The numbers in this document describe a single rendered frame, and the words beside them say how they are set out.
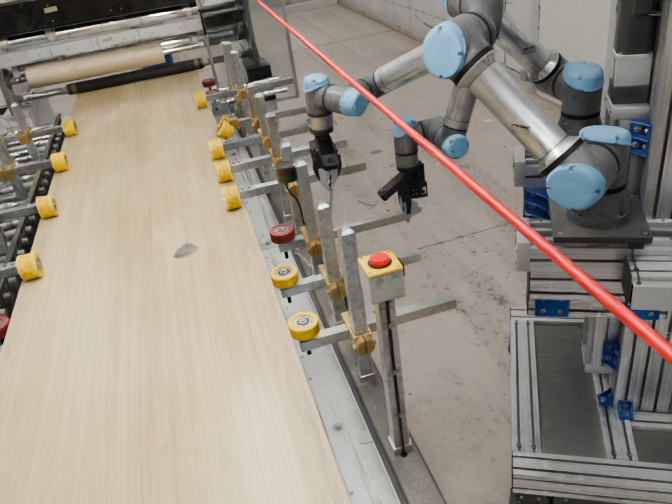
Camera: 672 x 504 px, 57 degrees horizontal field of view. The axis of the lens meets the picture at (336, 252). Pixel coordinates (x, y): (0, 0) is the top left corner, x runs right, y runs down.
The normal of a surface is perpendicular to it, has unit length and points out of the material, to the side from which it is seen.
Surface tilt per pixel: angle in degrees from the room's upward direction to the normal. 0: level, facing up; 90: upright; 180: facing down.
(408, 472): 0
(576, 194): 95
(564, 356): 0
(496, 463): 0
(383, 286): 90
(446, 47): 85
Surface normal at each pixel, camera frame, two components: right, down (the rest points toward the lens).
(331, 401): -0.13, -0.84
